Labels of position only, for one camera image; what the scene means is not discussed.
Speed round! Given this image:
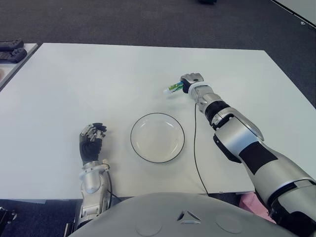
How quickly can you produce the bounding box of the white side table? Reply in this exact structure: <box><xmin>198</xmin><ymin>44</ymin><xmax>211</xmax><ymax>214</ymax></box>
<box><xmin>0</xmin><ymin>42</ymin><xmax>39</xmax><ymax>92</ymax></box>

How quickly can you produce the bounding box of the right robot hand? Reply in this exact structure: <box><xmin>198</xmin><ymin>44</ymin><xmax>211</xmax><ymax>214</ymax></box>
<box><xmin>179</xmin><ymin>72</ymin><xmax>205</xmax><ymax>94</ymax></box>

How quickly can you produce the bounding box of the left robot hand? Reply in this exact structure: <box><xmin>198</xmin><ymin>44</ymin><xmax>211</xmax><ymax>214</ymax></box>
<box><xmin>79</xmin><ymin>122</ymin><xmax>108</xmax><ymax>164</ymax></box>

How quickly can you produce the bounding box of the black game controller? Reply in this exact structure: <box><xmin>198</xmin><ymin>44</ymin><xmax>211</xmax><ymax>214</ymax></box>
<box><xmin>0</xmin><ymin>47</ymin><xmax>28</xmax><ymax>63</ymax></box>
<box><xmin>0</xmin><ymin>39</ymin><xmax>25</xmax><ymax>49</ymax></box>

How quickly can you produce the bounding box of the white background table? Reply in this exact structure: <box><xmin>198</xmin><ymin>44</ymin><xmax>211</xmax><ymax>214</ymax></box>
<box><xmin>270</xmin><ymin>0</ymin><xmax>316</xmax><ymax>26</ymax></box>

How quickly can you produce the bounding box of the pink foam block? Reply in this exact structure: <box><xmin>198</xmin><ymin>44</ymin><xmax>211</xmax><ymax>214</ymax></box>
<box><xmin>238</xmin><ymin>192</ymin><xmax>275</xmax><ymax>223</ymax></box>

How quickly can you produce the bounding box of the white plate with black rim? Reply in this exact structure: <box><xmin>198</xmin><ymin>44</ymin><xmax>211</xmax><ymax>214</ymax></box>
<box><xmin>130</xmin><ymin>113</ymin><xmax>186</xmax><ymax>164</ymax></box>

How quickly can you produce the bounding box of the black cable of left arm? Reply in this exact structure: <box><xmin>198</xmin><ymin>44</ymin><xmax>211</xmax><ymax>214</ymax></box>
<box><xmin>106</xmin><ymin>170</ymin><xmax>119</xmax><ymax>198</ymax></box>

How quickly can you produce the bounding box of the green white toothpaste tube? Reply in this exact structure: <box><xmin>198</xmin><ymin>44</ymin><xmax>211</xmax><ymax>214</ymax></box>
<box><xmin>163</xmin><ymin>82</ymin><xmax>185</xmax><ymax>95</ymax></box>

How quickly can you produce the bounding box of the grey robot torso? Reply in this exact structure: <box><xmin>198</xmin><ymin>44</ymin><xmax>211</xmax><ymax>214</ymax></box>
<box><xmin>68</xmin><ymin>192</ymin><xmax>278</xmax><ymax>237</ymax></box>

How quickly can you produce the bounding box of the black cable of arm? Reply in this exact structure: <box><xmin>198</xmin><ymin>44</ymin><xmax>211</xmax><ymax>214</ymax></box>
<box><xmin>106</xmin><ymin>170</ymin><xmax>119</xmax><ymax>198</ymax></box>
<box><xmin>194</xmin><ymin>103</ymin><xmax>210</xmax><ymax>196</ymax></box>

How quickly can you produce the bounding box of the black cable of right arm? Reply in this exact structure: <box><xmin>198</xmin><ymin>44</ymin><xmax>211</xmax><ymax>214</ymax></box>
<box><xmin>194</xmin><ymin>103</ymin><xmax>210</xmax><ymax>196</ymax></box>

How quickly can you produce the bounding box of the black device under table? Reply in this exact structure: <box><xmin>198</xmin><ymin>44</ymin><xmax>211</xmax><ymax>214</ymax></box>
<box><xmin>0</xmin><ymin>204</ymin><xmax>18</xmax><ymax>226</ymax></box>

